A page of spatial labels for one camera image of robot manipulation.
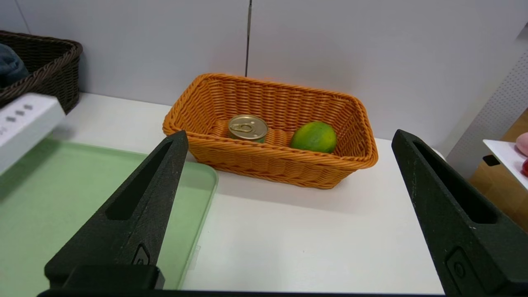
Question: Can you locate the orange wicker basket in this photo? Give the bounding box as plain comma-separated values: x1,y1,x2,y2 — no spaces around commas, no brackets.
162,73,379,190

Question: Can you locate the tin can with gold lid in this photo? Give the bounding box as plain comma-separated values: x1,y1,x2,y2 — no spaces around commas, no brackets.
228,114,269,144

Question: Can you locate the dark brown wicker basket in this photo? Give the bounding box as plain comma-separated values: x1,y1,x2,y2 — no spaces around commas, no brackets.
0,30,83,114

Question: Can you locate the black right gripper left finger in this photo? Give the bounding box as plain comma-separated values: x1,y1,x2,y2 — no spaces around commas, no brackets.
43,130,189,289

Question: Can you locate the green citrus fruit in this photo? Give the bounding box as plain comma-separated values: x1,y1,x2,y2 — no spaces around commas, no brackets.
290,121,337,154

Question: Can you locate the white power strip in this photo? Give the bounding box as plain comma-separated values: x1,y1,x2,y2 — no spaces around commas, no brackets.
0,92,66,177

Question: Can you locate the white side table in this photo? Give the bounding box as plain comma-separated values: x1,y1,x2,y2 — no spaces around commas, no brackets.
483,139,528,191

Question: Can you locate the light green plastic tray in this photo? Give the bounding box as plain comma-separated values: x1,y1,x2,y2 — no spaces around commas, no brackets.
0,136,219,291

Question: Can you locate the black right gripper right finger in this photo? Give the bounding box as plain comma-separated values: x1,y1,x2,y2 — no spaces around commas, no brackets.
392,130,528,297

